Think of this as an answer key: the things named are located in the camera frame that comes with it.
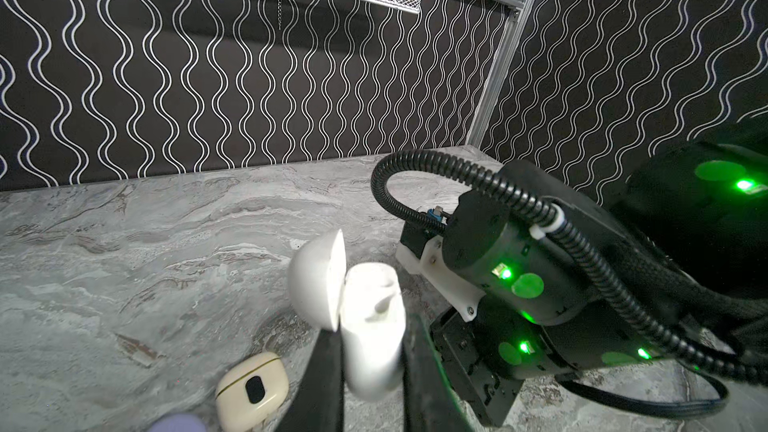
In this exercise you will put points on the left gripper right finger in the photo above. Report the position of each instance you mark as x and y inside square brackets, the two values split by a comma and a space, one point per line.
[429, 405]

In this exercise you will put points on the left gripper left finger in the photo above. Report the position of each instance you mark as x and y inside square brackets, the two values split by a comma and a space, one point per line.
[318, 404]

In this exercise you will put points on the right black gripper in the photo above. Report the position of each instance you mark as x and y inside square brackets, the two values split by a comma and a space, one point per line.
[489, 395]

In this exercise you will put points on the white round charging case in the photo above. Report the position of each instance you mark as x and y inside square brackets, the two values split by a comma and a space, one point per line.
[363, 303]

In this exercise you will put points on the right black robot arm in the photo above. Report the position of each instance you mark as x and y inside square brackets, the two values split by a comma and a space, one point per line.
[543, 281]

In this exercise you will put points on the beige earbud charging case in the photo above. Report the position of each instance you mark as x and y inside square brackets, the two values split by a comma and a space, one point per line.
[250, 392]

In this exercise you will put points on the purple round charging case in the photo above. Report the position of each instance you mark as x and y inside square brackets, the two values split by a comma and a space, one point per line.
[178, 422]

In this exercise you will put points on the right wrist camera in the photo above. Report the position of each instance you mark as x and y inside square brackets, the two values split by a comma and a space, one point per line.
[420, 252]

